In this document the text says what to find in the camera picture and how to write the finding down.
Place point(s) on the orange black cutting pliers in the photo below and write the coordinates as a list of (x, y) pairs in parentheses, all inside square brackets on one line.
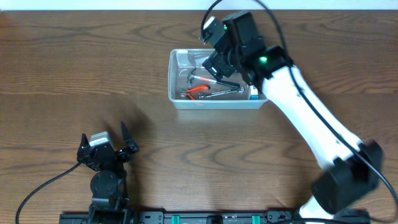
[(188, 93)]

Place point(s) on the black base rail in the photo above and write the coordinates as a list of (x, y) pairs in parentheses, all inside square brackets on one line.
[(268, 217)]

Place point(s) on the blue white screwdriver box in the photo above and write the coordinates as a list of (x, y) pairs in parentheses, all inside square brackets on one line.
[(253, 93)]

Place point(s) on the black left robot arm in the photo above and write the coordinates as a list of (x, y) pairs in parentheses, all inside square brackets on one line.
[(110, 198)]

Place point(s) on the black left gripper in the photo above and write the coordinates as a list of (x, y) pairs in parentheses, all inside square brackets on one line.
[(104, 152)]

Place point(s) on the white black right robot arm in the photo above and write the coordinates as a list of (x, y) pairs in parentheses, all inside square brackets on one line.
[(350, 167)]

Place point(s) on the silver ring wrench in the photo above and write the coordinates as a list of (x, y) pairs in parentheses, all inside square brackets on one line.
[(218, 93)]

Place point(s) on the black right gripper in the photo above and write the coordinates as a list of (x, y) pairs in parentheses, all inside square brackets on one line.
[(218, 66)]

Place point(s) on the clear plastic container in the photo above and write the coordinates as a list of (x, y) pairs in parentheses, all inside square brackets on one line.
[(181, 62)]

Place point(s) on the small black claw hammer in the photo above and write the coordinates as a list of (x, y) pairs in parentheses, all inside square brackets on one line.
[(191, 76)]

